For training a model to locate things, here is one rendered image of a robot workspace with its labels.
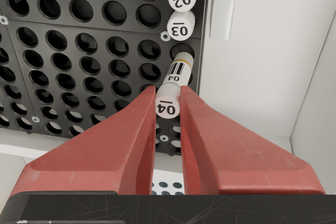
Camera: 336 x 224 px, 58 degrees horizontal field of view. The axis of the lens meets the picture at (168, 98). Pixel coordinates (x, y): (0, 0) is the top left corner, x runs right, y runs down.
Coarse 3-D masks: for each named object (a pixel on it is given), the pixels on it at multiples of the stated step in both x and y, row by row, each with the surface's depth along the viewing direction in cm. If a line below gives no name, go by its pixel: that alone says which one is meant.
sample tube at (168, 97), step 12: (180, 60) 15; (192, 60) 16; (168, 72) 14; (180, 72) 14; (168, 84) 13; (180, 84) 13; (156, 96) 13; (168, 96) 12; (156, 108) 13; (168, 108) 13
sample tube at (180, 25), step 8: (176, 16) 14; (184, 16) 14; (192, 16) 14; (168, 24) 14; (176, 24) 14; (184, 24) 14; (192, 24) 14; (168, 32) 14; (176, 32) 14; (184, 32) 14
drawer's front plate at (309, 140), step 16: (320, 64) 21; (320, 80) 21; (304, 96) 24; (320, 96) 20; (304, 112) 23; (320, 112) 20; (304, 128) 23; (320, 128) 20; (304, 144) 22; (320, 144) 19; (304, 160) 22; (320, 160) 19; (320, 176) 19
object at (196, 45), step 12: (204, 0) 14; (168, 12) 15; (192, 36) 15; (168, 48) 16; (192, 48) 16; (168, 60) 17; (192, 72) 17; (192, 84) 17; (168, 120) 19; (168, 132) 20; (168, 144) 20
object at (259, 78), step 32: (256, 0) 20; (288, 0) 20; (320, 0) 19; (256, 32) 21; (288, 32) 21; (320, 32) 20; (224, 64) 23; (256, 64) 23; (288, 64) 22; (224, 96) 25; (256, 96) 24; (288, 96) 24; (0, 128) 26; (256, 128) 26; (288, 128) 26; (160, 160) 24
